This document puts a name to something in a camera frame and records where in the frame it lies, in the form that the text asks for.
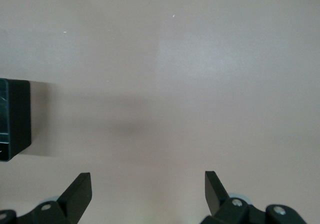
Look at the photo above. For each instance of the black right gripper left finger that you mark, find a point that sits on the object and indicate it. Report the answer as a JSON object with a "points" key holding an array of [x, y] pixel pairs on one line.
{"points": [[72, 204]]}

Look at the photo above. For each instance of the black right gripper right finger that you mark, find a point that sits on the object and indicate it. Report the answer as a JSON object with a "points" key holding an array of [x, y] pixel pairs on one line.
{"points": [[225, 211]]}

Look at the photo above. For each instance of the black plastic box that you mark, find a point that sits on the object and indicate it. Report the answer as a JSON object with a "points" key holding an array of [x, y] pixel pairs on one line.
{"points": [[18, 114]]}

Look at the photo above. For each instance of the brown table mat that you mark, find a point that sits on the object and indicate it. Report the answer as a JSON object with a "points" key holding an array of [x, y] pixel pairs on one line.
{"points": [[160, 84]]}

